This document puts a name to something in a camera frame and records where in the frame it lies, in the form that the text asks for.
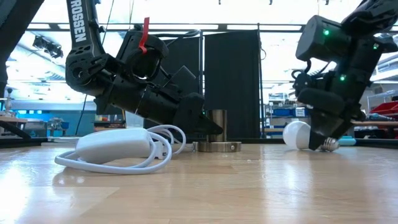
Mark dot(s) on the grey stand with black knob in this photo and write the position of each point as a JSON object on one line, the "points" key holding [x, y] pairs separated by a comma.
{"points": [[9, 99]]}

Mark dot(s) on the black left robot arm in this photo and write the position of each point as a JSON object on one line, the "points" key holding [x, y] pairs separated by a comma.
{"points": [[84, 71]]}

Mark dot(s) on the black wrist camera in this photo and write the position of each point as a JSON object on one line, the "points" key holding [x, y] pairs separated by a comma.
{"points": [[180, 79], [303, 82]]}

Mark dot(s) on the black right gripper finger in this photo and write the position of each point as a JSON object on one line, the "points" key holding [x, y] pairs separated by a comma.
{"points": [[326, 127]]}

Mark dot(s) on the black ceiling camera rig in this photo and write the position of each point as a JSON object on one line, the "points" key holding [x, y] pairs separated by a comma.
{"points": [[48, 46]]}

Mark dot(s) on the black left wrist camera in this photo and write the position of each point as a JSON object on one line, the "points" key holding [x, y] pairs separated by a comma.
{"points": [[180, 79]]}

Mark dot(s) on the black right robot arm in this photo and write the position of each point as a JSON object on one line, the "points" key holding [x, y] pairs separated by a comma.
{"points": [[323, 40]]}

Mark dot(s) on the red storage bin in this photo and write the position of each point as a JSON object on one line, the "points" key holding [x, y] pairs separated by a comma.
{"points": [[385, 109]]}

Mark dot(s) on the black curtain divider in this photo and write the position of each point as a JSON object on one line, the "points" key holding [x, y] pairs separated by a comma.
{"points": [[236, 77]]}

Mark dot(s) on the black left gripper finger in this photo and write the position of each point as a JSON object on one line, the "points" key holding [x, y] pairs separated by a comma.
{"points": [[196, 118]]}

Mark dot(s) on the clear plastic bin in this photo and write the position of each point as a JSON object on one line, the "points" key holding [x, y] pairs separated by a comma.
{"points": [[136, 121]]}

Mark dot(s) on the small wooden table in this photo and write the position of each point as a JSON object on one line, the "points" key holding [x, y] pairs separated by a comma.
{"points": [[12, 119]]}

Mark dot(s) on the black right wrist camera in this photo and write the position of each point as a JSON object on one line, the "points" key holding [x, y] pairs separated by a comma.
{"points": [[303, 82]]}

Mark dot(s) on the blue storage bin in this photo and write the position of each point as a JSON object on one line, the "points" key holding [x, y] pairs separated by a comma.
{"points": [[283, 112]]}

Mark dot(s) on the white light bulb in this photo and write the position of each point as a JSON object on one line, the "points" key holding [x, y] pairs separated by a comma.
{"points": [[295, 133]]}

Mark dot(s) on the brass lamp socket base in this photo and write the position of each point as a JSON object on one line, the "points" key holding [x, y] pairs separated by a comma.
{"points": [[217, 146]]}

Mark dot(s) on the long wooden workbench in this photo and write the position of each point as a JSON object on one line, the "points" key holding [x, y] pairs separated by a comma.
{"points": [[379, 124]]}

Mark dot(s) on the red zip tie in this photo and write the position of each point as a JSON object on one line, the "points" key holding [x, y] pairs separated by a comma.
{"points": [[144, 31]]}

